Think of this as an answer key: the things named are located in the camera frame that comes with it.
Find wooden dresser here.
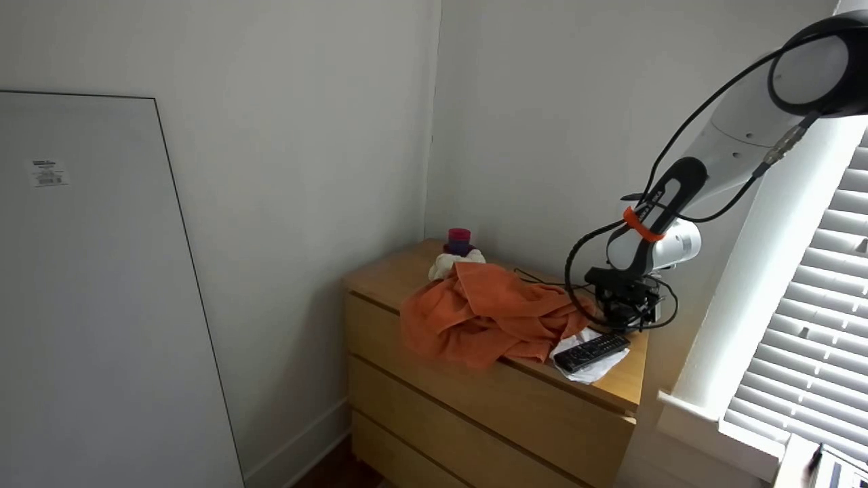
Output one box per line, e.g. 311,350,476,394
344,239,650,488

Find black remote control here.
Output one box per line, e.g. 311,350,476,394
551,332,631,376

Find white window blinds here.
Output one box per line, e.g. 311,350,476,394
720,132,868,470

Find white paper sheet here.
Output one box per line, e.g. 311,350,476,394
551,327,633,386

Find white crumpled cloth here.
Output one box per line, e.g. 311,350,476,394
425,249,487,281

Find orange cloth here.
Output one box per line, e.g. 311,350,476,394
396,260,593,371

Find white window frame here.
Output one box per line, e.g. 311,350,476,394
652,114,868,488

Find white leaning panel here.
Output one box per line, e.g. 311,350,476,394
0,85,247,488

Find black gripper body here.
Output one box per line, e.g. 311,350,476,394
585,264,662,319

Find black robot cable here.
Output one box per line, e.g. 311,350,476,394
560,38,821,332

